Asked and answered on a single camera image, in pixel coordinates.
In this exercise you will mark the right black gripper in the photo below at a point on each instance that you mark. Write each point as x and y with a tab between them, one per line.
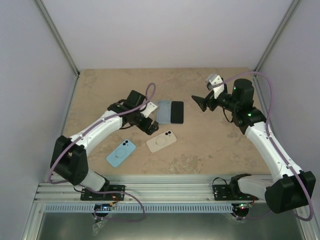
202	102

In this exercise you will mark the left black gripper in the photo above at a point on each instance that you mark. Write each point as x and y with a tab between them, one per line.
151	130

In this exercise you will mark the light blue phone case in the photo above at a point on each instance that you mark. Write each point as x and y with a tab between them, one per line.
163	115

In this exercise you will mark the beige phone case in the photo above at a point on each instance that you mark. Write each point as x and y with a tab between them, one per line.
161	141

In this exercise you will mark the black smartphone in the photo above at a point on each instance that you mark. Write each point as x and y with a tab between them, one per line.
177	112

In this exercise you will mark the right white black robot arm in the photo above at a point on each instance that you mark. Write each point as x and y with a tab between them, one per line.
291	187

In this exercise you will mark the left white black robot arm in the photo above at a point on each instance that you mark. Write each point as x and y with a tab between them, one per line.
70	154

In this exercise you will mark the blue phone case on table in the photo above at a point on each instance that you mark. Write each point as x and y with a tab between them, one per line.
121	153

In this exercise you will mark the left circuit board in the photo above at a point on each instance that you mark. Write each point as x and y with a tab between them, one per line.
105	207

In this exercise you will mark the circuit board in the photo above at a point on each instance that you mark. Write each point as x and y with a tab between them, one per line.
243	206
105	207

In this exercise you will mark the right circuit board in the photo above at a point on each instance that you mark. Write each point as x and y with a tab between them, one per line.
243	206

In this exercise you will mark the clear plastic bag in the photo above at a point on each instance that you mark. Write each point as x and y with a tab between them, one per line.
97	226

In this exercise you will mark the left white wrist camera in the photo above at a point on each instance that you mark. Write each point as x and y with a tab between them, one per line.
148	109

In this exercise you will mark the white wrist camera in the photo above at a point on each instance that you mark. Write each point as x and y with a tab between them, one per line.
215	83
148	109

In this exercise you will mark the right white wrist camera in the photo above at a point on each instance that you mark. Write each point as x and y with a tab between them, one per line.
215	83

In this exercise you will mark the aluminium rail frame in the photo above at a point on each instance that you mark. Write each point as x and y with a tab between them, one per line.
207	147

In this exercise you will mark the blue slotted cable duct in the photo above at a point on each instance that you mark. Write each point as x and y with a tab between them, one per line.
135	208

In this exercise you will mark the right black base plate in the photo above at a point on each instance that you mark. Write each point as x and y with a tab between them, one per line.
223	192

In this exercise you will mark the right aluminium corner post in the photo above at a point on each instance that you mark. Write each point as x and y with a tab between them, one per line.
294	5

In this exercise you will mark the aluminium corner post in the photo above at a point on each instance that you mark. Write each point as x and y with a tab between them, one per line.
294	5
56	35

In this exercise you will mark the left aluminium corner post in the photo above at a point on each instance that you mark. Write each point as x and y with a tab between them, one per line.
56	35

